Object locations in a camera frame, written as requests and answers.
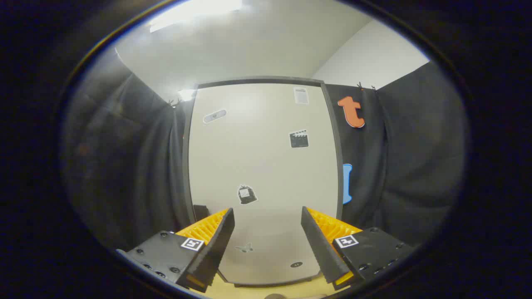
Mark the grey shoe cabinet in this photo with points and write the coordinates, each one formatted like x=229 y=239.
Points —
x=257 y=80

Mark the white shoe cabinet door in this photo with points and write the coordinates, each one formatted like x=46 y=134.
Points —
x=257 y=158

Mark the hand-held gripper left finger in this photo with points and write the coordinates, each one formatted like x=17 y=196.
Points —
x=216 y=253

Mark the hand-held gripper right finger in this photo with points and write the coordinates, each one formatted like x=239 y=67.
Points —
x=320 y=249

